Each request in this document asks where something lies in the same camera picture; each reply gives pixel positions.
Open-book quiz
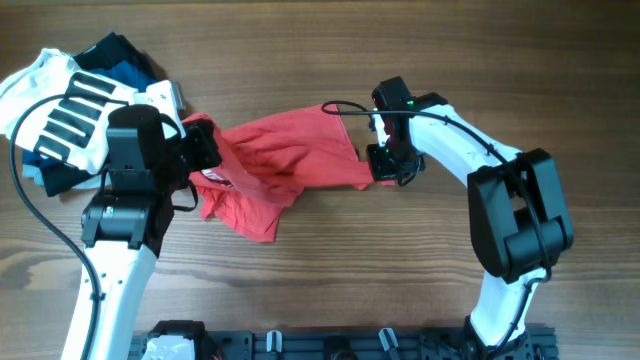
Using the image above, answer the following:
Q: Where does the red printed t-shirt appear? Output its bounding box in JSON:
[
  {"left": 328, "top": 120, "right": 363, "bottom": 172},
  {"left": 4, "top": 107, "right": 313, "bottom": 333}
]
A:
[{"left": 183, "top": 105, "right": 374, "bottom": 242}]

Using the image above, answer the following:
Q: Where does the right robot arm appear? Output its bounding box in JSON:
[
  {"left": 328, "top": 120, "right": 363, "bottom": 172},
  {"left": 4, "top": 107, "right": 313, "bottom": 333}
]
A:
[{"left": 367, "top": 77, "right": 574, "bottom": 359}]

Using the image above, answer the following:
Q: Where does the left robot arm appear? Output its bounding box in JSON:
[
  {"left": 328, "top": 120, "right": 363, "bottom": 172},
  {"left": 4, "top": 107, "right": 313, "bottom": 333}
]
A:
[{"left": 62, "top": 80, "right": 222, "bottom": 359}]

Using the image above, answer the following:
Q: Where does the blue folded shirt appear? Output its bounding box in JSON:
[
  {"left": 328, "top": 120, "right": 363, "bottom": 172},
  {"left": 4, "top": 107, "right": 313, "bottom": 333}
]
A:
[{"left": 22, "top": 61, "right": 157, "bottom": 168}]

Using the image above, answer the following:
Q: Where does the white black striped folded shirt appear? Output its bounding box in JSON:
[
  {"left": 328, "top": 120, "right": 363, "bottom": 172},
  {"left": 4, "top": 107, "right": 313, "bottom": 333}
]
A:
[{"left": 1, "top": 48, "right": 138, "bottom": 174}]

